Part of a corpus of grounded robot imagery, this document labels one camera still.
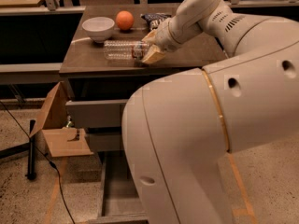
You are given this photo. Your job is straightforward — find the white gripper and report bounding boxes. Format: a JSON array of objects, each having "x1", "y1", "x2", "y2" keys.
[{"x1": 141, "y1": 16, "x2": 202, "y2": 64}]

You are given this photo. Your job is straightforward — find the clear plastic water bottle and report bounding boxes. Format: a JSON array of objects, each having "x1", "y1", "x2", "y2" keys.
[{"x1": 104, "y1": 40, "x2": 150, "y2": 61}]

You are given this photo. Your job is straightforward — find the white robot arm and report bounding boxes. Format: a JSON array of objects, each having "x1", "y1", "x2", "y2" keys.
[{"x1": 122, "y1": 0, "x2": 299, "y2": 224}]

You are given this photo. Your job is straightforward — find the grey drawer cabinet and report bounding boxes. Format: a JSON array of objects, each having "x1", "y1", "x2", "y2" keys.
[{"x1": 59, "y1": 4, "x2": 232, "y2": 161}]

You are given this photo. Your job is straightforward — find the top grey drawer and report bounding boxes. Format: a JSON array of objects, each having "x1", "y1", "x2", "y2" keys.
[{"x1": 65, "y1": 99, "x2": 127, "y2": 128}]

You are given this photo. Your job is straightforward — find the middle grey drawer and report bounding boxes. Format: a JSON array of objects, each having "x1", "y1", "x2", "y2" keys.
[{"x1": 86, "y1": 133, "x2": 123, "y2": 152}]

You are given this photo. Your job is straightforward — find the green bottle in box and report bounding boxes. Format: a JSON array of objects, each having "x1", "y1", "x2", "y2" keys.
[{"x1": 65, "y1": 116, "x2": 75, "y2": 128}]

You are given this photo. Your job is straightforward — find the bottom grey open drawer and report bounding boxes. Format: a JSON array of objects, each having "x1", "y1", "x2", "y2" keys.
[{"x1": 88, "y1": 150, "x2": 149, "y2": 224}]

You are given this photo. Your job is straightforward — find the dark blue chip bag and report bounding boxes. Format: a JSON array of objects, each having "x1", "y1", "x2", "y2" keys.
[{"x1": 141, "y1": 13, "x2": 170, "y2": 31}]

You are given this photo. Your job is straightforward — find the orange fruit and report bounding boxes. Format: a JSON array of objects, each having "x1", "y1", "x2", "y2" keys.
[{"x1": 116, "y1": 10, "x2": 135, "y2": 31}]

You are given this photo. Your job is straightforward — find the white ceramic bowl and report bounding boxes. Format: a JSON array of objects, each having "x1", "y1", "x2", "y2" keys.
[{"x1": 82, "y1": 17, "x2": 115, "y2": 43}]

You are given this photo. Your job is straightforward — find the brown cardboard box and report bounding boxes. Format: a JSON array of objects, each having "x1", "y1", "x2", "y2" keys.
[{"x1": 30, "y1": 82, "x2": 93, "y2": 157}]

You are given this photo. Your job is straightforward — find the black stand leg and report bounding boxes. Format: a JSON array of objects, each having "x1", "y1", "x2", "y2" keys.
[{"x1": 0, "y1": 119, "x2": 37, "y2": 181}]

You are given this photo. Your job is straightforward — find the black floor cable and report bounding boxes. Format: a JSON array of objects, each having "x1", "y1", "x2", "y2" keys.
[{"x1": 0, "y1": 100, "x2": 77, "y2": 224}]

